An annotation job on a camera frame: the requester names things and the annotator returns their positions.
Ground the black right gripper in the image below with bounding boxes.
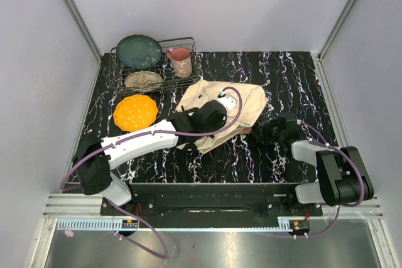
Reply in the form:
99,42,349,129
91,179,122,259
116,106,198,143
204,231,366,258
250,117,285,144

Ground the cream canvas student bag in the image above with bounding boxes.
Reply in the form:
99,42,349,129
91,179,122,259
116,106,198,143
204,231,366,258
176,80,268,154

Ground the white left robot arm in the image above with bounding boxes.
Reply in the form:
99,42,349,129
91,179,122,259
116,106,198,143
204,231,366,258
73,97,237,215

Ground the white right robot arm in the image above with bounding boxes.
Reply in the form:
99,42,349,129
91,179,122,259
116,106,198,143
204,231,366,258
251,114,374,216

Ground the pink patterned mug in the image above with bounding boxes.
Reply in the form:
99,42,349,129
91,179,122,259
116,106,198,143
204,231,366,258
166,48,192,78

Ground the orange dotted plate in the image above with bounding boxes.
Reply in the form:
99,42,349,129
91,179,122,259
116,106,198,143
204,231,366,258
113,95,158,132

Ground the beige patterned plate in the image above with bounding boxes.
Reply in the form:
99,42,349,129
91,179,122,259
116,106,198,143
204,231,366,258
124,71,163,93

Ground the dark green plate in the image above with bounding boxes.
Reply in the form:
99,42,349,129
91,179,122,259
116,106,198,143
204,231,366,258
116,35,163,70

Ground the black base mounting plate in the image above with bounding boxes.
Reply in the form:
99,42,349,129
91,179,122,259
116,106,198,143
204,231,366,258
99,183,323,230

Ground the wire dish rack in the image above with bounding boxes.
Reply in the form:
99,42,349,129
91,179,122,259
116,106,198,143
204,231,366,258
107,37,201,96

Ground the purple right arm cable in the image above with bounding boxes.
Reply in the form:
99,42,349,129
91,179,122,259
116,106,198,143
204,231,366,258
260,120,367,240

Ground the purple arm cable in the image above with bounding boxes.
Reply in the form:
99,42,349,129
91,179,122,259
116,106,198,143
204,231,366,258
260,120,367,240
59,86,243,259

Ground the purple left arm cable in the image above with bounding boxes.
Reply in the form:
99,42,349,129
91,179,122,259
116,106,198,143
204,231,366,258
59,86,243,259

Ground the aluminium frame rail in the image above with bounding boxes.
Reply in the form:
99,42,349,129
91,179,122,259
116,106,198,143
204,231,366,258
45,0,103,58

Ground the white cable duct strip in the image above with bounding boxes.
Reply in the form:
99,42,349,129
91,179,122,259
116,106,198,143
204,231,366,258
57,218,291,232

